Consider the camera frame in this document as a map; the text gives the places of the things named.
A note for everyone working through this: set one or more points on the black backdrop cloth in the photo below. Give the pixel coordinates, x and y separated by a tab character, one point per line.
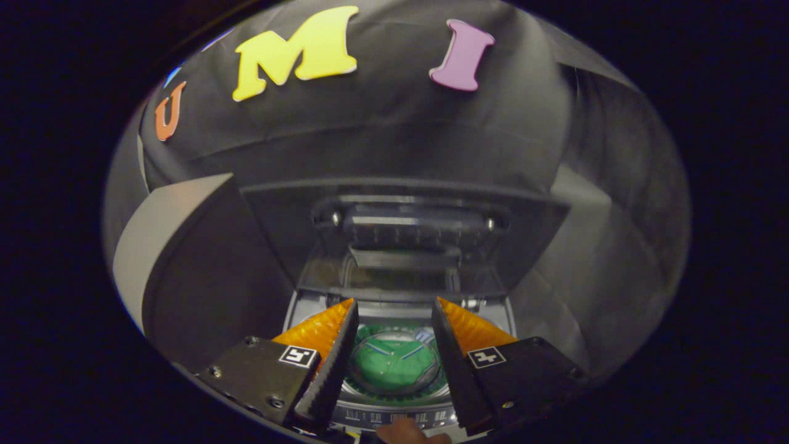
382	123

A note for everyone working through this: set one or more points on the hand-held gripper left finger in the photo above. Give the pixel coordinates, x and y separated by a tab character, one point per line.
333	370

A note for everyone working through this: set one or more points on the beige cabinet with black sides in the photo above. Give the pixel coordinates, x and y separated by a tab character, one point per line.
203	290

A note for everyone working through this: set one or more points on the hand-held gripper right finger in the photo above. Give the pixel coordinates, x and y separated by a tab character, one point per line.
453	370

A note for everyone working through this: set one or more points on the green polo shirt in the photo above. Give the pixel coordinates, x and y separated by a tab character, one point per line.
394	367

